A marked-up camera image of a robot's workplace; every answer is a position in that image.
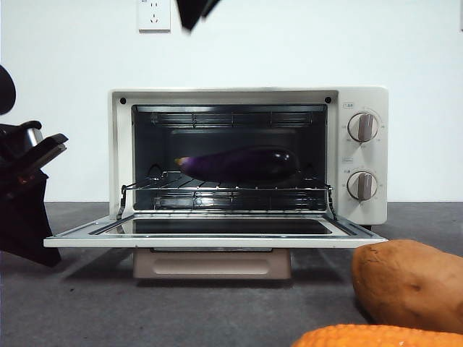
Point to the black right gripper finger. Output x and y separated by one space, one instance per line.
190 14
211 4

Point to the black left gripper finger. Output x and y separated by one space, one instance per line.
25 224

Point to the purple eggplant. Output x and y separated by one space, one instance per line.
246 162

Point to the glass oven door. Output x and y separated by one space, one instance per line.
217 241

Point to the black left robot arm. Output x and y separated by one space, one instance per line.
5 90

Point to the cream Toshiba toaster oven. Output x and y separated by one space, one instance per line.
381 209

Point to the cream temperature knob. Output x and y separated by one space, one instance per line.
362 127

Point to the cream timer knob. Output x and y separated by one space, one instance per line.
362 186

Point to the brown sweet potato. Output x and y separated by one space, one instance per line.
408 289

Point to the orange corn cob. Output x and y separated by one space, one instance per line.
361 338

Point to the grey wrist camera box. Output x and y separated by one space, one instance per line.
32 135

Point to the white wall socket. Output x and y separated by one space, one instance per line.
153 16

